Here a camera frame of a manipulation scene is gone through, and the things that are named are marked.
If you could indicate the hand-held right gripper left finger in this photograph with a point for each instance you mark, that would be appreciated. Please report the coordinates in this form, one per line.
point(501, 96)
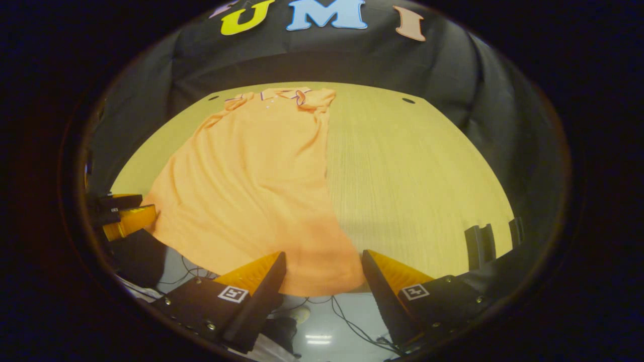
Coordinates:
point(261, 306)

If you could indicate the orange T-shirt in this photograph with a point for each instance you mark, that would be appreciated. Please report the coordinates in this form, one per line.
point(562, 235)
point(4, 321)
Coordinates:
point(251, 191)

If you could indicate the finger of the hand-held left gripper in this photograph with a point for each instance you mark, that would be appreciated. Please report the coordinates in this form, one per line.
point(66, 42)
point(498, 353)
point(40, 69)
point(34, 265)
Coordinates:
point(121, 202)
point(131, 221)

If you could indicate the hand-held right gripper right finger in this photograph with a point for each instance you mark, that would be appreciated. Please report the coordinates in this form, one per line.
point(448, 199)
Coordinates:
point(385, 301)

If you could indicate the white round floor object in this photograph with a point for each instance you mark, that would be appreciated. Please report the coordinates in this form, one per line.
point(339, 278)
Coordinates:
point(300, 314)

